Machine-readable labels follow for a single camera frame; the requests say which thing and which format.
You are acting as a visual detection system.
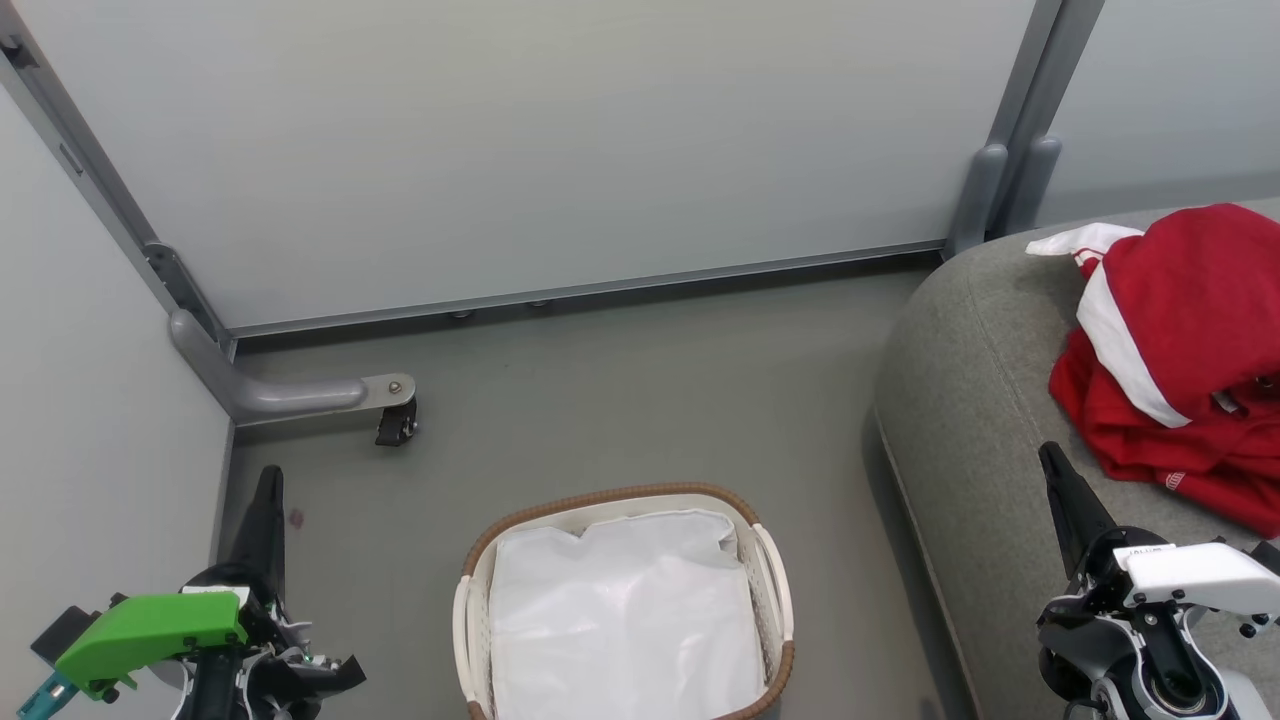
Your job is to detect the grey fabric sofa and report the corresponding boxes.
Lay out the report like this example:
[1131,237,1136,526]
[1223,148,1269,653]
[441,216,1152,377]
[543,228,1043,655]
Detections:
[865,195,1280,720]

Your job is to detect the grey slanted partition post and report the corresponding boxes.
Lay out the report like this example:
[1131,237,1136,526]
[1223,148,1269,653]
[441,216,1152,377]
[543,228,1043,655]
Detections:
[0,28,239,359]

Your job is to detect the white basket liner sheet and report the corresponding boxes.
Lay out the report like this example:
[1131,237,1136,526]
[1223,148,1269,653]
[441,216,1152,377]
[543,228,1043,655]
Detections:
[488,508,769,720]

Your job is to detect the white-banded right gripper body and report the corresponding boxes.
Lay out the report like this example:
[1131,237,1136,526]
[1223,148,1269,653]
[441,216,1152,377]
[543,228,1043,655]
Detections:
[1075,530,1280,617]

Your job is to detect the grey double partition post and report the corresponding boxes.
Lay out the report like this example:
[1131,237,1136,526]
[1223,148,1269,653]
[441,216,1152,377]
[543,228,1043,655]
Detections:
[943,0,1108,259]

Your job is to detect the grey partition bottom rail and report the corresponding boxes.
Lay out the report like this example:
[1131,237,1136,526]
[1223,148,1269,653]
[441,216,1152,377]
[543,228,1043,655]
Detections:
[225,238,949,343]

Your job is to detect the white laundry basket brown rim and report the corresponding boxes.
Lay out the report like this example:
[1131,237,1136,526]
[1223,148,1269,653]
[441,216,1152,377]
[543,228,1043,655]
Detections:
[452,483,797,720]

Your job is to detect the left arm cable teal plug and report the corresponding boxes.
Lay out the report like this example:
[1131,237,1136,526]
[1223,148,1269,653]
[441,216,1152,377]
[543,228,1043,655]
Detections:
[14,672,77,720]

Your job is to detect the red white clothing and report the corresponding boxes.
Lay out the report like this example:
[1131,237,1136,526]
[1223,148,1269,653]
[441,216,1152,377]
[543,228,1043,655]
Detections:
[1025,203,1280,541]

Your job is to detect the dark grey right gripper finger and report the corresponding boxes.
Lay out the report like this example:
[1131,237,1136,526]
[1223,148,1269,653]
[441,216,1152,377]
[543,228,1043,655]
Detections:
[1038,442,1118,583]

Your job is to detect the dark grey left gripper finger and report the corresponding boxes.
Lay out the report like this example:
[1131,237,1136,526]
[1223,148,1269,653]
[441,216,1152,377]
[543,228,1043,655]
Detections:
[226,465,289,603]

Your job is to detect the grey partition foot bar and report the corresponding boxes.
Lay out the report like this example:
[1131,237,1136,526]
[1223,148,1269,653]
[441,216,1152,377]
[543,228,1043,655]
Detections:
[168,308,417,426]

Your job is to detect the black caster wheel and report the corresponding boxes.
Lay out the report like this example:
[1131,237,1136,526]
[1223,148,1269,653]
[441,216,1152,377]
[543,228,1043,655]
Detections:
[375,398,420,448]

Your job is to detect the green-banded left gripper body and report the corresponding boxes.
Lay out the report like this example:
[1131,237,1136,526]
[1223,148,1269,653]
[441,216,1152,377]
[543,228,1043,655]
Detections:
[55,566,293,699]

